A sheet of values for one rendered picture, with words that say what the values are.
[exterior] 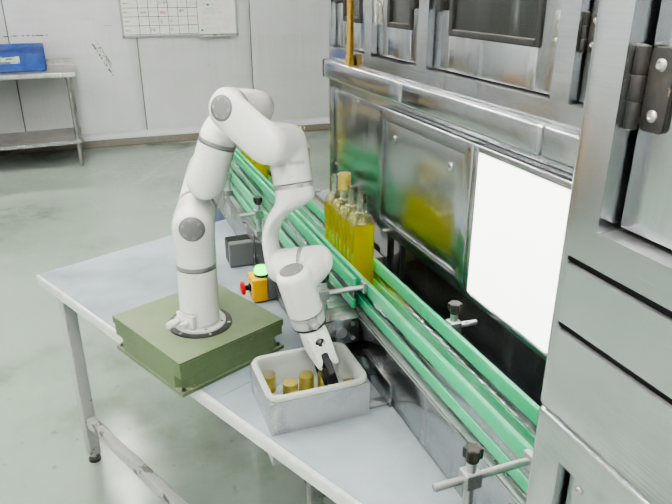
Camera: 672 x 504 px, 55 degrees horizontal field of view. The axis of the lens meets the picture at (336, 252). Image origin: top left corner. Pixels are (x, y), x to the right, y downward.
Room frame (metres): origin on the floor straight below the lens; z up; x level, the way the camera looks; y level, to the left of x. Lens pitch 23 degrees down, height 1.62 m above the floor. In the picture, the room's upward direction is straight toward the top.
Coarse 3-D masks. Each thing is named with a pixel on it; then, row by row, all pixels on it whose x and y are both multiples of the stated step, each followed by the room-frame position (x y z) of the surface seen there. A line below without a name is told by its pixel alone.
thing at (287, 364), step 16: (288, 352) 1.26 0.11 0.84; (304, 352) 1.27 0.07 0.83; (336, 352) 1.30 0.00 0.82; (256, 368) 1.19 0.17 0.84; (272, 368) 1.24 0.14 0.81; (288, 368) 1.26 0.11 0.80; (304, 368) 1.27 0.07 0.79; (336, 368) 1.29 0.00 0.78; (352, 368) 1.22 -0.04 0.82; (336, 384) 1.13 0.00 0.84; (352, 384) 1.14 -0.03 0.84; (272, 400) 1.09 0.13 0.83
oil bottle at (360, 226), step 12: (348, 216) 1.52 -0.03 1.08; (360, 216) 1.49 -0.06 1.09; (348, 228) 1.51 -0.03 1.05; (360, 228) 1.48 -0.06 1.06; (372, 228) 1.49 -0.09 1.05; (348, 240) 1.51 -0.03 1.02; (360, 240) 1.48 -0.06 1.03; (372, 240) 1.49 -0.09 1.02; (348, 252) 1.51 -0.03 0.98; (360, 252) 1.48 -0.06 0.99; (372, 252) 1.50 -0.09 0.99; (360, 264) 1.48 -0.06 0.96; (372, 264) 1.50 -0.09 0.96; (372, 276) 1.50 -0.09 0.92
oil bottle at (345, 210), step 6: (342, 210) 1.56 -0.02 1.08; (348, 210) 1.54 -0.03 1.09; (354, 210) 1.54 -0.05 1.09; (342, 216) 1.55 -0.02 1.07; (342, 222) 1.55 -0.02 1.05; (342, 228) 1.55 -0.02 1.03; (342, 234) 1.55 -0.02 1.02; (342, 240) 1.55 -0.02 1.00; (342, 246) 1.55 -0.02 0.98; (342, 252) 1.55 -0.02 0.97
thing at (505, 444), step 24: (384, 312) 1.27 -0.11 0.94; (408, 336) 1.16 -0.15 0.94; (408, 360) 1.15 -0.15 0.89; (432, 360) 1.06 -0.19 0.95; (432, 384) 1.06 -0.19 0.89; (456, 384) 0.98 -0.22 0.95; (456, 408) 0.97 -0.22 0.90; (480, 408) 0.90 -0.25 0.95; (480, 432) 0.90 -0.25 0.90; (504, 432) 0.84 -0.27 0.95; (504, 456) 0.83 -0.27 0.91; (528, 480) 0.78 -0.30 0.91
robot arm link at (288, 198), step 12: (276, 192) 1.29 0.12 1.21; (288, 192) 1.27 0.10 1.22; (300, 192) 1.27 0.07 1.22; (312, 192) 1.29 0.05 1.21; (276, 204) 1.28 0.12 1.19; (288, 204) 1.26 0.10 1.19; (300, 204) 1.28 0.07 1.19; (276, 216) 1.27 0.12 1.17; (264, 228) 1.28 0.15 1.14; (276, 228) 1.30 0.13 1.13; (264, 240) 1.27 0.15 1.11; (276, 240) 1.30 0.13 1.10; (264, 252) 1.26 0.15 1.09; (276, 252) 1.27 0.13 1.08; (288, 252) 1.26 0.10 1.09; (276, 264) 1.25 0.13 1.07
